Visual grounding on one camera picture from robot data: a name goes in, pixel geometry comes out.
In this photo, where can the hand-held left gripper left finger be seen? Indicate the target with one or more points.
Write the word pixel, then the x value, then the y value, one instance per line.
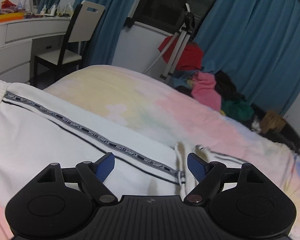
pixel 105 166

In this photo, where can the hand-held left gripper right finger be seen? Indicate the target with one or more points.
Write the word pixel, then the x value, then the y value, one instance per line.
pixel 196 166

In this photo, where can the white pants with striped trim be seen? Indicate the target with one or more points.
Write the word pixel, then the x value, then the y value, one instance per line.
pixel 65 142

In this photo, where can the pile of colourful clothes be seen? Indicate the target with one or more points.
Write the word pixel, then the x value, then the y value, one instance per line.
pixel 227 85

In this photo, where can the green cloth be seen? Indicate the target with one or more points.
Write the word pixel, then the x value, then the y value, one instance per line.
pixel 236 110

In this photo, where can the white patterned cloth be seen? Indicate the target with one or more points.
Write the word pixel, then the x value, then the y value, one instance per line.
pixel 256 125

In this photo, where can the pink cloth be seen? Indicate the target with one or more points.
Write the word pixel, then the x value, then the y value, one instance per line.
pixel 206 92

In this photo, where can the pastel tie-dye blanket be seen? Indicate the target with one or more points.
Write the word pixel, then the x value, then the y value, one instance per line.
pixel 140 100

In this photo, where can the brown cardboard box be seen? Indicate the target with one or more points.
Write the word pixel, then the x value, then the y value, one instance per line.
pixel 272 121

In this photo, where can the red cloth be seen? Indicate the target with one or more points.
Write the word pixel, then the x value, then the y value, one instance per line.
pixel 190 57

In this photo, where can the wide blue curtain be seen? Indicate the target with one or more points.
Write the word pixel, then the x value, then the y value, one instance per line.
pixel 252 42

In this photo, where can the narrow blue curtain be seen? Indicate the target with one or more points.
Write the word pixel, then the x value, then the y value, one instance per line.
pixel 110 30

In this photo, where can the black and white chair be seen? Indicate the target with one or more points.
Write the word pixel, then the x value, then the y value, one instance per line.
pixel 87 27

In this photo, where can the garment steamer stand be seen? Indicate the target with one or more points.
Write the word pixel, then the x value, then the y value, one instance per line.
pixel 188 20

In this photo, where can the white vanity desk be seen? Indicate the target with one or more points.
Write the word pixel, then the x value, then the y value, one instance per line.
pixel 17 32

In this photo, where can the small white bottle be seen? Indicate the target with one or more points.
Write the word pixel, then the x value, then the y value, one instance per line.
pixel 54 8
pixel 69 7

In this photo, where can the dark window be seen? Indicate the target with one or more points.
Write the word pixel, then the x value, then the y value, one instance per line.
pixel 165 2

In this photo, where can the orange box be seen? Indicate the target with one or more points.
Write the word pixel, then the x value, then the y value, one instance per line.
pixel 6 17

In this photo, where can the red hair accessory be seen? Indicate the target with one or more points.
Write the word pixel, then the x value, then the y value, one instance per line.
pixel 8 5

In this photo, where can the black window bracket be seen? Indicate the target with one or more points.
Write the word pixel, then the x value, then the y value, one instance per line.
pixel 129 24

